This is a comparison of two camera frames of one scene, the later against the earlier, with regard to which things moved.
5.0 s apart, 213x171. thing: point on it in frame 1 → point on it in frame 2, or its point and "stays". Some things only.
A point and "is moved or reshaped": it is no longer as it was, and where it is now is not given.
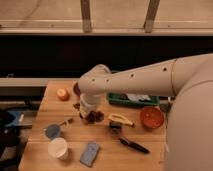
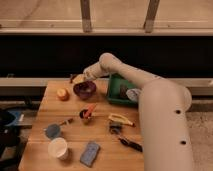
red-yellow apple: [62, 94] stays
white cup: [57, 148] stays
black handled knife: [125, 141] stays
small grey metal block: [115, 127] stays
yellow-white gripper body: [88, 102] → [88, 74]
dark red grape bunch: [94, 116] is moved or reshaped
